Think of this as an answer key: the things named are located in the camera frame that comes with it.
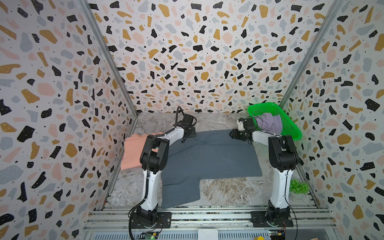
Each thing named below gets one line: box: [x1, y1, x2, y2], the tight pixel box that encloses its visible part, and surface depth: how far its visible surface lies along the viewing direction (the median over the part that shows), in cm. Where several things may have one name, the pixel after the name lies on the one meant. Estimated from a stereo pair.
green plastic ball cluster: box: [290, 179, 310, 195], surface depth 83 cm
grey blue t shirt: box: [161, 129, 263, 209], surface depth 97 cm
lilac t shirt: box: [254, 112, 284, 139], surface depth 112 cm
